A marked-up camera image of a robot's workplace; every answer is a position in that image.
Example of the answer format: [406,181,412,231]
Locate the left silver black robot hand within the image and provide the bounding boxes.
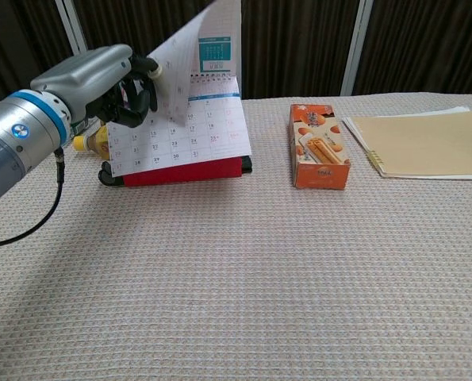
[29,43,164,129]

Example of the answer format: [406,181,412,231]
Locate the spiral desk calendar red base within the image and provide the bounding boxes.
[106,0,254,188]

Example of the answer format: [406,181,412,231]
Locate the clear green-label water bottle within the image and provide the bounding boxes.
[69,117,90,135]

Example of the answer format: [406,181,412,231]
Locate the yellow-cap tea bottle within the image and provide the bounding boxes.
[72,126,113,156]

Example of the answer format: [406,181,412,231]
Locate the black folding screen panel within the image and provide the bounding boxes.
[55,0,217,60]
[239,0,374,100]
[0,0,88,102]
[340,0,472,96]

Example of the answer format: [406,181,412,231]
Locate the beige woven tablecloth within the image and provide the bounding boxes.
[0,91,472,381]

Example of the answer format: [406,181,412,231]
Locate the orange snack box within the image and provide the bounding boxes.
[288,103,352,191]

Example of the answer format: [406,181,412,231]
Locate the beige cover spiral notebook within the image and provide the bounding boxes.
[355,110,472,178]

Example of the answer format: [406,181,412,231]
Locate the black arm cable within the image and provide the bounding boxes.
[0,147,67,249]

